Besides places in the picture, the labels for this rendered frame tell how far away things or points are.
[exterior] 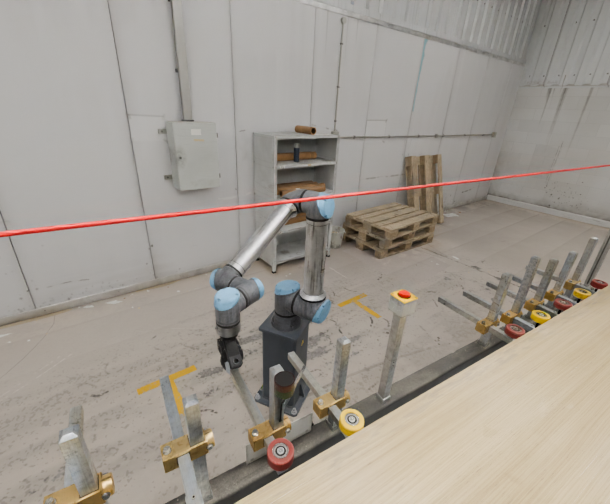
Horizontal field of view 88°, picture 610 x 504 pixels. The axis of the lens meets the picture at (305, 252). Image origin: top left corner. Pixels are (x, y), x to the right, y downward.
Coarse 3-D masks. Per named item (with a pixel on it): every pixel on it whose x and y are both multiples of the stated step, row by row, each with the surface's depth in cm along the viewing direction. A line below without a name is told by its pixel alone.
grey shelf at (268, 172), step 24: (264, 144) 331; (288, 144) 377; (312, 144) 398; (336, 144) 371; (264, 168) 341; (288, 168) 389; (312, 168) 412; (336, 168) 379; (264, 192) 353; (264, 216) 365; (288, 240) 431
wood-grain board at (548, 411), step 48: (528, 336) 147; (576, 336) 149; (480, 384) 120; (528, 384) 121; (576, 384) 122; (384, 432) 100; (432, 432) 101; (480, 432) 101; (528, 432) 102; (576, 432) 103; (288, 480) 86; (336, 480) 86; (384, 480) 87; (432, 480) 87; (480, 480) 88; (528, 480) 89; (576, 480) 89
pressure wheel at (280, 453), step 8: (280, 440) 95; (288, 440) 95; (272, 448) 93; (280, 448) 92; (288, 448) 93; (272, 456) 91; (280, 456) 91; (288, 456) 91; (272, 464) 90; (280, 464) 89; (288, 464) 90
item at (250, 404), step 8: (232, 376) 123; (240, 376) 123; (240, 384) 119; (240, 392) 117; (248, 392) 116; (248, 400) 113; (248, 408) 111; (256, 408) 110; (256, 416) 107; (256, 424) 105; (264, 440) 100; (272, 440) 100; (280, 472) 93
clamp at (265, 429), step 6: (288, 420) 106; (258, 426) 103; (264, 426) 103; (270, 426) 103; (282, 426) 103; (288, 426) 105; (258, 432) 101; (264, 432) 101; (270, 432) 101; (276, 432) 102; (282, 432) 104; (288, 432) 104; (252, 438) 99; (258, 438) 99; (264, 438) 100; (276, 438) 103; (252, 444) 100; (258, 444) 100
